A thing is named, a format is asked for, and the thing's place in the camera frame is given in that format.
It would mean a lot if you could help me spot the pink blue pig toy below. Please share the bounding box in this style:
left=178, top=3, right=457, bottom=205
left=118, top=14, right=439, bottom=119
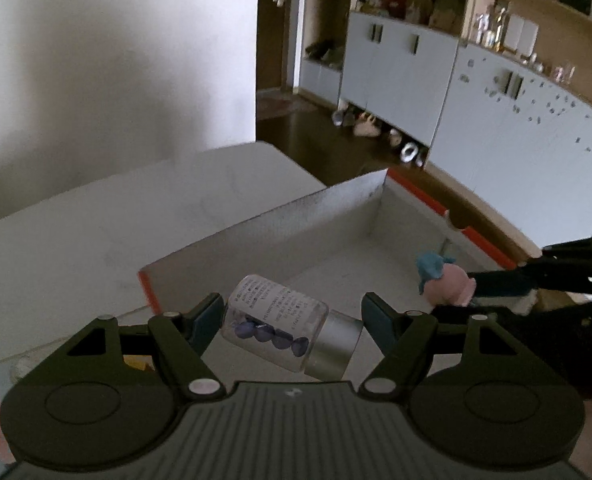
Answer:
left=416, top=252, right=476, bottom=307

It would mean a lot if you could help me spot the clear pill bottle silver cap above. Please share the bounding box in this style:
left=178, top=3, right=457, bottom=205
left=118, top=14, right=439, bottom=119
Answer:
left=221, top=274, right=363, bottom=382

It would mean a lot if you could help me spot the red cardboard storage box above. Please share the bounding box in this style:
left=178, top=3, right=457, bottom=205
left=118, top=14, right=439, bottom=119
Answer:
left=136, top=167, right=520, bottom=386

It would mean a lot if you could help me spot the dark entrance door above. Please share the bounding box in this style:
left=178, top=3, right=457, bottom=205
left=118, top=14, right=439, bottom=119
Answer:
left=256, top=0, right=290, bottom=92

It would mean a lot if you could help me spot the white wall cabinet unit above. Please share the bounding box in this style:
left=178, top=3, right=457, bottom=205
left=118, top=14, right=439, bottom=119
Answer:
left=296, top=0, right=592, bottom=246

